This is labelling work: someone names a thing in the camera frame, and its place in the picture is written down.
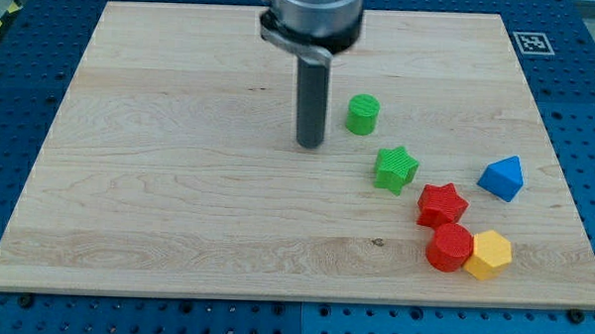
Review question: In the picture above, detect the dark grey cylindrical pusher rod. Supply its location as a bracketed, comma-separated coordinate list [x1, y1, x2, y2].
[296, 58, 328, 149]

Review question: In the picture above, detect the green cylinder block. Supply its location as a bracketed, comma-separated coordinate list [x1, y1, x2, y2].
[345, 94, 380, 136]

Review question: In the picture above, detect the green star block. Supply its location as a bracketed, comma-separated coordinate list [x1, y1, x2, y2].
[373, 146, 419, 195]

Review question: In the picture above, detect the light wooden board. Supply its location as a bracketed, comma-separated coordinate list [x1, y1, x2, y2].
[0, 2, 595, 309]

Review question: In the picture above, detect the red star block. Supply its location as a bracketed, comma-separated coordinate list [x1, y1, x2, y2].
[416, 183, 469, 228]

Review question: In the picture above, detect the blue pentagon block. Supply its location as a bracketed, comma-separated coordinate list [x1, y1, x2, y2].
[477, 156, 525, 202]

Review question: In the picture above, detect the red cylinder block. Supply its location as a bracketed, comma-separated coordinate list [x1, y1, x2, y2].
[425, 223, 473, 273]

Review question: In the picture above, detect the white fiducial marker tag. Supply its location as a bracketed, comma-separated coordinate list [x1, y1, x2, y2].
[513, 31, 554, 56]

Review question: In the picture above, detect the yellow hexagon block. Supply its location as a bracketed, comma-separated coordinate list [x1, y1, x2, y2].
[463, 230, 513, 280]

